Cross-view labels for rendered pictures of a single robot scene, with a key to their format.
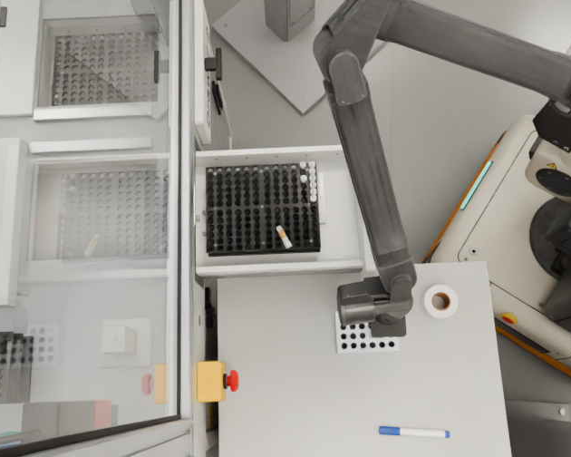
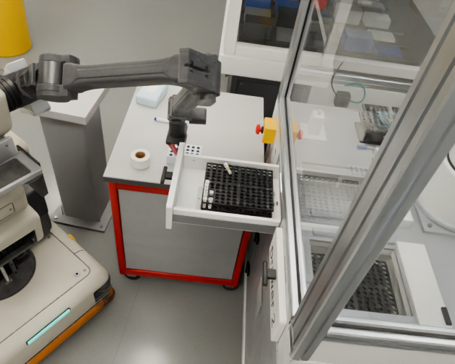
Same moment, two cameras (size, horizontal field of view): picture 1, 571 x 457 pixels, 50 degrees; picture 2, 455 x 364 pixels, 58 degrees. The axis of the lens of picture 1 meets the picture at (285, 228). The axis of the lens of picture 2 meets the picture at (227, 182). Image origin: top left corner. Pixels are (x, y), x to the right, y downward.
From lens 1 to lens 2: 1.28 m
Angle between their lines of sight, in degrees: 59
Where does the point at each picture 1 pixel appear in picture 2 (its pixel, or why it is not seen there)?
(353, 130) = not seen: hidden behind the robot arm
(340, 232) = (191, 183)
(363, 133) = not seen: hidden behind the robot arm
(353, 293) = (199, 110)
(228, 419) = (258, 140)
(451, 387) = (146, 133)
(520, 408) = (79, 222)
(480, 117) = not seen: outside the picture
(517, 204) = (27, 300)
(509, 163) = (14, 333)
